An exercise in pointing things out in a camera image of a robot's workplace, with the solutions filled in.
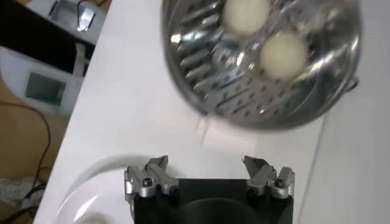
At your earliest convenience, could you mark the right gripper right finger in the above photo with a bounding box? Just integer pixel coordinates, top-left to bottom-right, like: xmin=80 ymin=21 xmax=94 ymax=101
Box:
xmin=243 ymin=155 xmax=296 ymax=200

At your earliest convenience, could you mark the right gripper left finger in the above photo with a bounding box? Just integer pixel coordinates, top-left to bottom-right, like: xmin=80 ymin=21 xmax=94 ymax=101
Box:
xmin=123 ymin=155 xmax=180 ymax=201

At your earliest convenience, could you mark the large white plate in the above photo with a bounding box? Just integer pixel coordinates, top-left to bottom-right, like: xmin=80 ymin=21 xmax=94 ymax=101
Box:
xmin=54 ymin=155 xmax=171 ymax=224

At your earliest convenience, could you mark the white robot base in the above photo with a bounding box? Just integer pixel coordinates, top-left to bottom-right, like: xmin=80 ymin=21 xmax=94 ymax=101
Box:
xmin=0 ymin=45 xmax=87 ymax=118

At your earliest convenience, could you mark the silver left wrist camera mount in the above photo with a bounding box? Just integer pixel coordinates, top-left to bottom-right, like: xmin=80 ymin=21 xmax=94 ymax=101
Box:
xmin=26 ymin=0 xmax=108 ymax=45

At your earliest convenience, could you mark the white steamed baozi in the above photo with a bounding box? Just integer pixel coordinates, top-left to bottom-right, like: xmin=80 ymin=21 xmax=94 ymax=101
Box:
xmin=222 ymin=0 xmax=272 ymax=35
xmin=258 ymin=30 xmax=308 ymax=80

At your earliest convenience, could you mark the perforated steel steamer basket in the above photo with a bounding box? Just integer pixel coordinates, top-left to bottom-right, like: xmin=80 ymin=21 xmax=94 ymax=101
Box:
xmin=161 ymin=0 xmax=363 ymax=130

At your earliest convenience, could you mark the black floor cable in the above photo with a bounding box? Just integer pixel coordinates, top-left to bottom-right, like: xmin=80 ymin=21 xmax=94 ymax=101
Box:
xmin=0 ymin=100 xmax=52 ymax=195

